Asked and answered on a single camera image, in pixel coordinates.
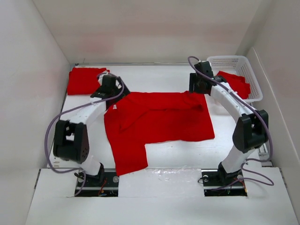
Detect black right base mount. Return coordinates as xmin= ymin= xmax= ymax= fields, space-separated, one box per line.
xmin=198 ymin=169 xmax=247 ymax=197

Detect red t-shirts in basket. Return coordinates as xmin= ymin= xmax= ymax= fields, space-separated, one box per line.
xmin=217 ymin=71 xmax=251 ymax=99

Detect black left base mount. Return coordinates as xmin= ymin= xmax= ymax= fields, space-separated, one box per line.
xmin=75 ymin=170 xmax=119 ymax=197

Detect white plastic basket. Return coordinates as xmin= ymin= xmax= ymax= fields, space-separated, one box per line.
xmin=207 ymin=55 xmax=263 ymax=103

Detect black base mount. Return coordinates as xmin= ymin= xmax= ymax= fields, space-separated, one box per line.
xmin=75 ymin=170 xmax=119 ymax=197
xmin=198 ymin=169 xmax=247 ymax=197

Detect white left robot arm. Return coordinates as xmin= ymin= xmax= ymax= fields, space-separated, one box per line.
xmin=52 ymin=73 xmax=130 ymax=186

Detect folded red t-shirt stack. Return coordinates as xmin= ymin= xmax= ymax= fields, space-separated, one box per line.
xmin=67 ymin=67 xmax=110 ymax=95

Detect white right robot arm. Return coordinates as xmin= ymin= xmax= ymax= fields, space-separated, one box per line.
xmin=189 ymin=61 xmax=273 ymax=190

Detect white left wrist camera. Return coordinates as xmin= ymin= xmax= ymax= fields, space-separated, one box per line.
xmin=97 ymin=73 xmax=110 ymax=83

